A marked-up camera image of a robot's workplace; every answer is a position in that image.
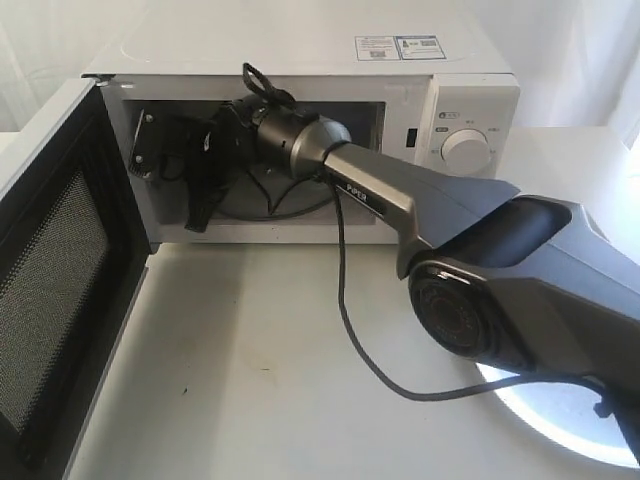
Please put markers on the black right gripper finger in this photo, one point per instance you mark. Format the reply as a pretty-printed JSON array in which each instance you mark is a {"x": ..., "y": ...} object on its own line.
[{"x": 202, "y": 203}]

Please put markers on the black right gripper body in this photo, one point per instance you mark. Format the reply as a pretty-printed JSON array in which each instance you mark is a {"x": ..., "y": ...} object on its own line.
[{"x": 208, "y": 153}]

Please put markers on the white microwave door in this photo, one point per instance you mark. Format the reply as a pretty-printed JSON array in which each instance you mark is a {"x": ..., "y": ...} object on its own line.
[{"x": 73, "y": 251}]

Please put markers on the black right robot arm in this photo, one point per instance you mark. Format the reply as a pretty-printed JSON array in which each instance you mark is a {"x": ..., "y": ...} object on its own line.
[{"x": 519, "y": 282}]

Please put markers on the white microwave oven body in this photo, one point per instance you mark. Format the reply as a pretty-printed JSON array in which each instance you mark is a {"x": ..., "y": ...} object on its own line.
[{"x": 201, "y": 57}]

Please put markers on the upper white microwave knob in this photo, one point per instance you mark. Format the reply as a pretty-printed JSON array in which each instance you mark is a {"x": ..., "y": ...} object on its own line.
[{"x": 466, "y": 151}]

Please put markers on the white and blue label sticker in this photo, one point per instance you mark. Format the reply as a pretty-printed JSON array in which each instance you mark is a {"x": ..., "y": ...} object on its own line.
[{"x": 399, "y": 48}]

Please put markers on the round silver metal tray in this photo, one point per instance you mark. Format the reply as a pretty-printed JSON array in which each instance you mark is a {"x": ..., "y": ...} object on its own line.
[{"x": 565, "y": 415}]

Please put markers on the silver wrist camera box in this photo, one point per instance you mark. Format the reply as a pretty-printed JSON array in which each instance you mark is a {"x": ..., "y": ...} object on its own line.
[{"x": 143, "y": 156}]

